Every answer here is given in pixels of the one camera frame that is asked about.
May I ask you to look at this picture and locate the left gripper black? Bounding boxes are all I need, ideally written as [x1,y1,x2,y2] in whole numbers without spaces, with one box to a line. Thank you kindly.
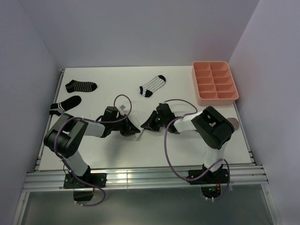
[111,114,140,136]

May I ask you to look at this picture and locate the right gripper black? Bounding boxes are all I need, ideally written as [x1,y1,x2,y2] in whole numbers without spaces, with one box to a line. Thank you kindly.
[142,110,167,132]

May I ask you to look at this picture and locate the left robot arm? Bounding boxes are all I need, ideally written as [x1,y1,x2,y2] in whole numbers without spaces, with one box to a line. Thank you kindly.
[44,106,142,187]

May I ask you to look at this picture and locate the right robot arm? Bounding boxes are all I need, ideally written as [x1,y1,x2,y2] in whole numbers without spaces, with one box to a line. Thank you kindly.
[141,103,240,183]

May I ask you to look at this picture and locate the white sock black toe heel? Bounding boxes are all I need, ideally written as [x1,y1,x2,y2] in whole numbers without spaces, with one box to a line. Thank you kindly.
[139,75,166,98]

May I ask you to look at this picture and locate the black sock thin white stripes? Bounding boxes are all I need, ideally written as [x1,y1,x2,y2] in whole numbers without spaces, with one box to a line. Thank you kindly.
[65,80,98,93]

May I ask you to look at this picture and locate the pink divided organizer tray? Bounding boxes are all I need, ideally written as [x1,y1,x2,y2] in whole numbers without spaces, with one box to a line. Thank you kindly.
[192,61,239,106]

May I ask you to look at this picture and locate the black sock white cuff stripes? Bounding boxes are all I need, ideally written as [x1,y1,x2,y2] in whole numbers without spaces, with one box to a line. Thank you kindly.
[49,96,82,116]

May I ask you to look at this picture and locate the taupe sock red cuff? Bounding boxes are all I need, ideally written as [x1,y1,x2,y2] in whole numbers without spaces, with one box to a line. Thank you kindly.
[227,118,240,131]

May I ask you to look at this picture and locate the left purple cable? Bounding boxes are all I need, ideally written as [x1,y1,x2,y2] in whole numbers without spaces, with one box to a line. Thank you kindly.
[52,94,132,207]

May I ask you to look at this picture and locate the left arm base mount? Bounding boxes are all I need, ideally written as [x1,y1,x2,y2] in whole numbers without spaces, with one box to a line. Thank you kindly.
[63,173,107,189]

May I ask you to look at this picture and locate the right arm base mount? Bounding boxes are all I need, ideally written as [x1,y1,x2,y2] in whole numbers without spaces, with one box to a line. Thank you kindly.
[187,168,230,185]

